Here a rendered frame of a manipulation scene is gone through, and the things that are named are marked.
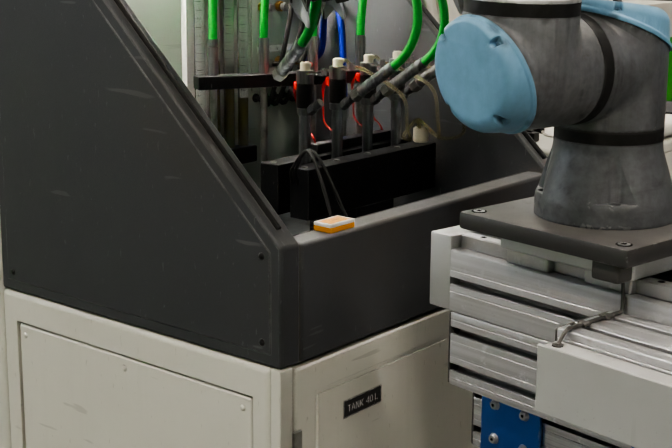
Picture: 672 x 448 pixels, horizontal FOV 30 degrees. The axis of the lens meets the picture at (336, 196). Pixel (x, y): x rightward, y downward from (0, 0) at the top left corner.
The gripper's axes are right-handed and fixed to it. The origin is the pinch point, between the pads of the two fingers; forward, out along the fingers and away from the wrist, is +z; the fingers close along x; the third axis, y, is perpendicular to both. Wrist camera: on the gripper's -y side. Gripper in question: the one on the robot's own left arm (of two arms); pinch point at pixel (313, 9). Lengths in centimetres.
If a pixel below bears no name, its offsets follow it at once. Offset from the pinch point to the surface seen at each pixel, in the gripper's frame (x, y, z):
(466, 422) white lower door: 10, 46, 51
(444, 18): 23.4, -5.1, 15.9
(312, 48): 6.5, -18.8, 32.7
